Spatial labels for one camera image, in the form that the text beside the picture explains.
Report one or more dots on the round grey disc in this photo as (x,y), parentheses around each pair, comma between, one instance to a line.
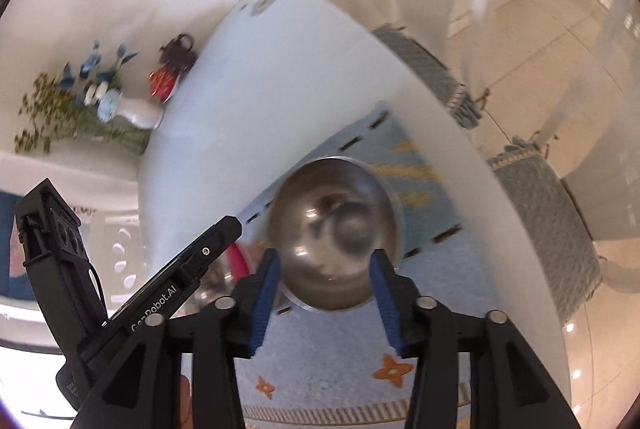
(264,3)

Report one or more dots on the white ceramic vase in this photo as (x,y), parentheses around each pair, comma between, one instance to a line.
(140,113)

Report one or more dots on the blue steel bowl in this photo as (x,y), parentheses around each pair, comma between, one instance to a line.
(320,219)

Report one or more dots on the pink steel bowl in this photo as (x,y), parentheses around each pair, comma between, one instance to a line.
(239,261)

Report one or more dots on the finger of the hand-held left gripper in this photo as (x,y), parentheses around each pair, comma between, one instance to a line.
(215,241)

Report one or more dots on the small black object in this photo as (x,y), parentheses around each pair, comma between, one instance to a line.
(177,51)

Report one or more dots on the blue artificial flowers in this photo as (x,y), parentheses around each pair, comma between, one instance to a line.
(107,104)

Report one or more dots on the blue wall poster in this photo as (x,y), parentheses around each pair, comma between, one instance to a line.
(7,234)

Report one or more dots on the blue-grey fringed rug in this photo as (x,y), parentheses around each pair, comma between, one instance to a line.
(425,69)
(550,224)

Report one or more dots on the white vase with flowers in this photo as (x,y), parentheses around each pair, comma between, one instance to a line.
(50,109)

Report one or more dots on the patterned blue table mat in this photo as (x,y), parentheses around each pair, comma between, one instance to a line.
(320,359)

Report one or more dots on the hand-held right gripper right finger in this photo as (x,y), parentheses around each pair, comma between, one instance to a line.
(387,304)

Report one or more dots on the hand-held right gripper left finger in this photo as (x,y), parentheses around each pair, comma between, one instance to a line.
(265,299)

